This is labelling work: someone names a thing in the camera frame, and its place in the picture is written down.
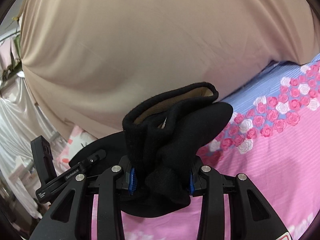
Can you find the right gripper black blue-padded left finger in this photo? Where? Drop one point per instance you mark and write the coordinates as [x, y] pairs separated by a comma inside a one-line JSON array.
[[88, 207]]

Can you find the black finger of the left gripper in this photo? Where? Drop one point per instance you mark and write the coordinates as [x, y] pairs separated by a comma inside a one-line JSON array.
[[97, 156]]

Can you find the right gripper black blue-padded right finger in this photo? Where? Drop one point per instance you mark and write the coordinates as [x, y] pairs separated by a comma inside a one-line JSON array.
[[234, 203]]

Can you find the black pants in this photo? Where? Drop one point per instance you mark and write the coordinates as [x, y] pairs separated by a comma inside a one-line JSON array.
[[161, 137]]

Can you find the white cat face pillow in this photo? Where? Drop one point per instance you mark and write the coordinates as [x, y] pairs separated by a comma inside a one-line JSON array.
[[64, 150]]

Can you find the silver satin curtain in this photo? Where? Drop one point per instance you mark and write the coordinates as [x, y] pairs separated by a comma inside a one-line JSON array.
[[21, 122]]

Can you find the pink rose bedsheet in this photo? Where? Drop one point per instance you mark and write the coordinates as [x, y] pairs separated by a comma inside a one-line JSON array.
[[273, 138]]

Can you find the beige curtain sheet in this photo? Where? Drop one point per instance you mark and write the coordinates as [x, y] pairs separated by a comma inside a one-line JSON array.
[[89, 62]]

